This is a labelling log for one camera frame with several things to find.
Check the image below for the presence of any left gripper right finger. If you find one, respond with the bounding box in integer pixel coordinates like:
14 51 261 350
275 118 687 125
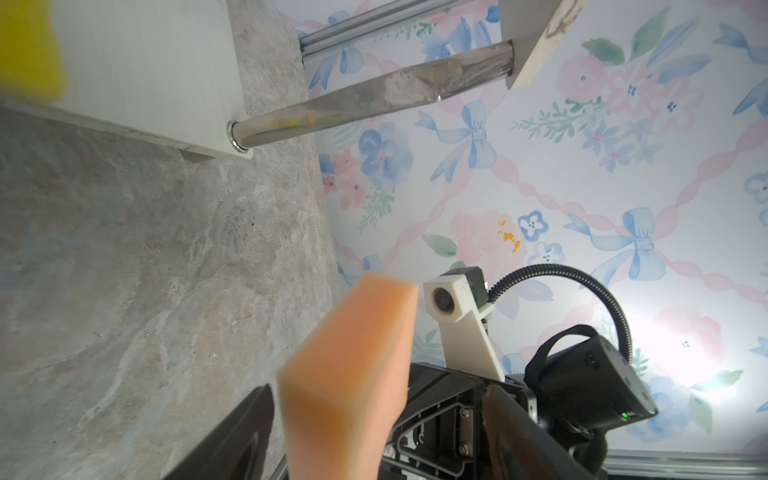
482 385 594 480

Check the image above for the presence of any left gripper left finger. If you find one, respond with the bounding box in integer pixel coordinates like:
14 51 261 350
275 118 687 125
165 384 275 480

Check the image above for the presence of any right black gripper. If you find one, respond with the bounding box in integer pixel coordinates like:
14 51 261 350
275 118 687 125
378 363 538 479

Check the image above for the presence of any salmon pink sponge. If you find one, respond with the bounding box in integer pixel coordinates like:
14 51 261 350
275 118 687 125
277 273 419 479

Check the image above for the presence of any yellow sponge front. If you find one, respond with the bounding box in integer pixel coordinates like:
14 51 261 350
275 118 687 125
1 0 66 105

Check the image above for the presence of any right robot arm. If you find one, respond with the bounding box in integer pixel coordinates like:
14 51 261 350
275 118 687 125
378 325 658 479

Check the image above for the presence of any white two-tier shelf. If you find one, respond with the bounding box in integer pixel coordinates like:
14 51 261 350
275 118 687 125
1 1 584 158

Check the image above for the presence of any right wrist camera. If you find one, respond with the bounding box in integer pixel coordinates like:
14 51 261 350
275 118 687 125
423 266 505 382

